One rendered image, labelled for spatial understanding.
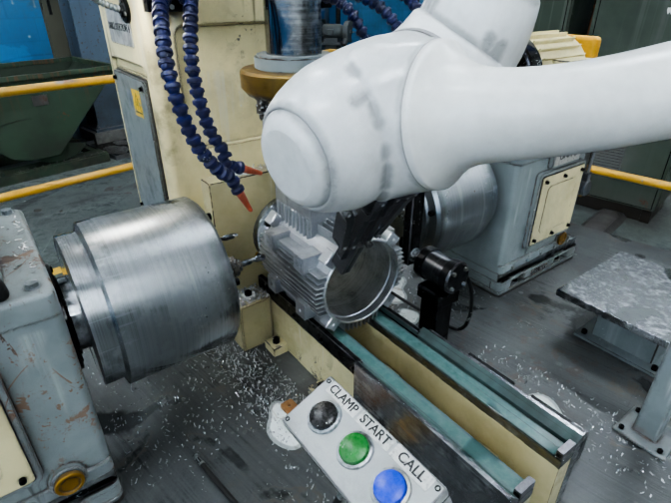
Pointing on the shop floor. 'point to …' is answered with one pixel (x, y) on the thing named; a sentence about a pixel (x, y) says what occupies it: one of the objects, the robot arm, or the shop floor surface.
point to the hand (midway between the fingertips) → (346, 253)
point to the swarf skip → (47, 119)
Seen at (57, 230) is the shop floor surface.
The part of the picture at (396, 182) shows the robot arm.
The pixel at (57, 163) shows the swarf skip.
